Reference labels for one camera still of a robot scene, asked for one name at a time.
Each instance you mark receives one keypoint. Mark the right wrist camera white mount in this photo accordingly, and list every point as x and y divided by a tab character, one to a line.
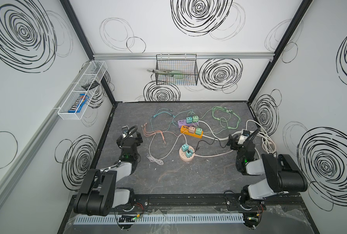
244	136

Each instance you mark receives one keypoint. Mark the light green charger adapter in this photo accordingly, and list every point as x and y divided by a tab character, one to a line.
195	118
198	131

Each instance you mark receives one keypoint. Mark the orange power strip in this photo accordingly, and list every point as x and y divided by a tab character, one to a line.
184	130

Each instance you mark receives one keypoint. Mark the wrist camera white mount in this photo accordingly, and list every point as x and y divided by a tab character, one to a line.
244	136
125	131

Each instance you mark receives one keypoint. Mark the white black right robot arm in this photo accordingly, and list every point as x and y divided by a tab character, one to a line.
283	176

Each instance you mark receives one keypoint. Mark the green tongs in basket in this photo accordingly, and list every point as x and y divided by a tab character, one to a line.
168	75

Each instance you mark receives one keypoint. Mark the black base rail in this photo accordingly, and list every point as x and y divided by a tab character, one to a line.
229	201

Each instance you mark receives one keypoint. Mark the blue candy packet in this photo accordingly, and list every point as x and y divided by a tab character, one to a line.
79	103

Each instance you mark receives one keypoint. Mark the black wire wall basket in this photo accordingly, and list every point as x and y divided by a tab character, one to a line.
176	69

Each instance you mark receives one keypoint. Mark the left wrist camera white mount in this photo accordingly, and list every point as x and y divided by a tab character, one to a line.
125	131

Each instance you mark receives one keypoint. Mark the round pink power socket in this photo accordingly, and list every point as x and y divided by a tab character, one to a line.
183	155

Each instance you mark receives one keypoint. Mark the left black corrugated conduit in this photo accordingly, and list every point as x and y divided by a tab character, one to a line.
132	132

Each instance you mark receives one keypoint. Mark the pink charger adapter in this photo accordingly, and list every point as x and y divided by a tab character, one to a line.
192	130

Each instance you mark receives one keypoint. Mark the white wire wall shelf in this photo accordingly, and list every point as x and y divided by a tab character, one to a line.
94	70

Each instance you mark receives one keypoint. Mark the black remote control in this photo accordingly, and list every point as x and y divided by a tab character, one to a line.
90	86

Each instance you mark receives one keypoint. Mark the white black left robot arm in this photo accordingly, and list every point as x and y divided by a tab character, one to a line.
98	193

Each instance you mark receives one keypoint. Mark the purple power strip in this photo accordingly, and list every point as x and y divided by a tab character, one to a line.
184	123

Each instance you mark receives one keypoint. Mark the white slotted cable duct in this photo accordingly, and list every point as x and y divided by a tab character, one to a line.
160	219

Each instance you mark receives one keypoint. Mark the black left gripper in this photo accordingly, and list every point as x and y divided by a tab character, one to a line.
130	139

